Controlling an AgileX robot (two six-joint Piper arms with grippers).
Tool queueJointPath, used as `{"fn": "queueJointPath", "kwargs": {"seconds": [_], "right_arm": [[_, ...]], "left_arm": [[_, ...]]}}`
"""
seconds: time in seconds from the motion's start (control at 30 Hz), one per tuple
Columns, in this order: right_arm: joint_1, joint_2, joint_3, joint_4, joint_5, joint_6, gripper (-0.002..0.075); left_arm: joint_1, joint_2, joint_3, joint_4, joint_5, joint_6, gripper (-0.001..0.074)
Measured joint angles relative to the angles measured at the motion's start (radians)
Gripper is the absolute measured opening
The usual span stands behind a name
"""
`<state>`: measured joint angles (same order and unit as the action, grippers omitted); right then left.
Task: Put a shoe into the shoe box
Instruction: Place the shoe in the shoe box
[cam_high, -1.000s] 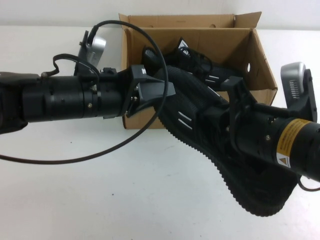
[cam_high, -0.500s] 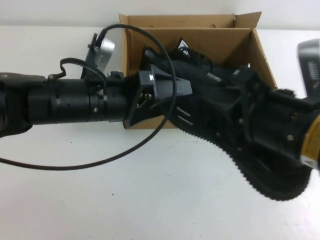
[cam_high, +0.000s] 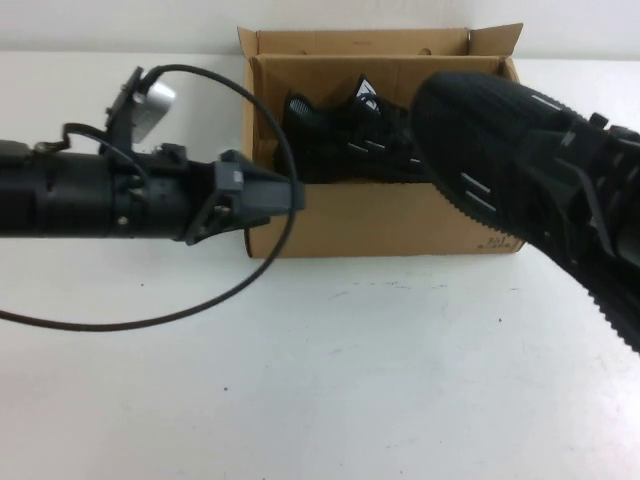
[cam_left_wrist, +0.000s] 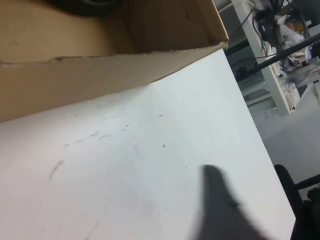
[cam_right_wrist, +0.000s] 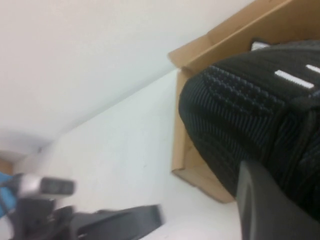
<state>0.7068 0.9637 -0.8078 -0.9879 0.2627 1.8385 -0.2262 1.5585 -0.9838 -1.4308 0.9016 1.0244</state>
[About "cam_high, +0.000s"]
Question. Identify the black sneaker white tongue logo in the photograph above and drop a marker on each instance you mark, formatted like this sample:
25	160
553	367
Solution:
320	145

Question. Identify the black knit sneaker grey stripes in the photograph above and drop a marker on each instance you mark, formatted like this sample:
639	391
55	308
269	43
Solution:
475	130

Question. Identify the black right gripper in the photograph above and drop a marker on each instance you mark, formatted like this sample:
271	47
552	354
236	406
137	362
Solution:
620	210

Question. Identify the brown cardboard shoe box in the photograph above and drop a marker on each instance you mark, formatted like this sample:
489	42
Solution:
375	220

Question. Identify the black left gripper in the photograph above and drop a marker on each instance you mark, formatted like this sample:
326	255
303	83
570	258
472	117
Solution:
160	200

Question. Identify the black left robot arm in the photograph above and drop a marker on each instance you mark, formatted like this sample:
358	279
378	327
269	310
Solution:
50	195

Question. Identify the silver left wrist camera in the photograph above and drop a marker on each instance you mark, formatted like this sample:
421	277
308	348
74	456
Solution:
150	105

